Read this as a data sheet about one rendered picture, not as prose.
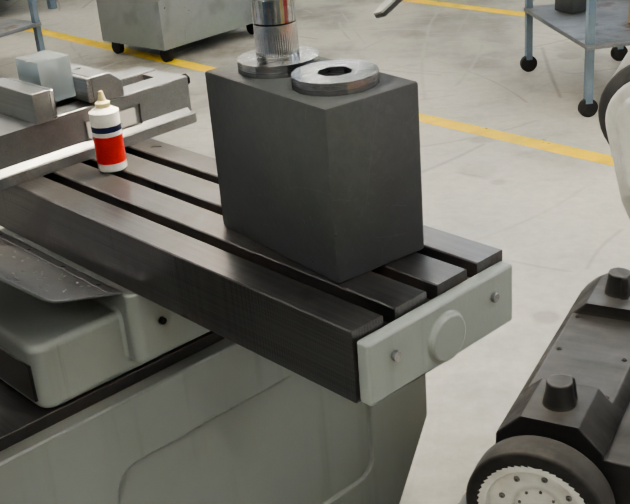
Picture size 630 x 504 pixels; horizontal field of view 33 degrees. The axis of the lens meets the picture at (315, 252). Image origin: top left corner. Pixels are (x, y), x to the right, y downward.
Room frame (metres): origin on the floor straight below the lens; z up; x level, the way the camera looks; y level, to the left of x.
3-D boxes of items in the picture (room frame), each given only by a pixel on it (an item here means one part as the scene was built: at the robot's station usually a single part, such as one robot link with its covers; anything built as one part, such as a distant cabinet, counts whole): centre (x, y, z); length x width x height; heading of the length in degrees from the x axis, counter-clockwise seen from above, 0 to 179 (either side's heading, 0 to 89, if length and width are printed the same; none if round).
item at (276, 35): (1.12, 0.02, 1.19); 0.05 x 0.05 x 0.06
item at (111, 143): (1.38, 0.27, 1.01); 0.04 x 0.04 x 0.11
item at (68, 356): (1.34, 0.24, 0.82); 0.50 x 0.35 x 0.12; 131
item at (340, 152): (1.08, -0.01, 1.06); 0.22 x 0.12 x 0.20; 35
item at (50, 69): (1.47, 0.36, 1.07); 0.06 x 0.05 x 0.06; 43
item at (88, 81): (1.51, 0.32, 1.05); 0.12 x 0.06 x 0.04; 43
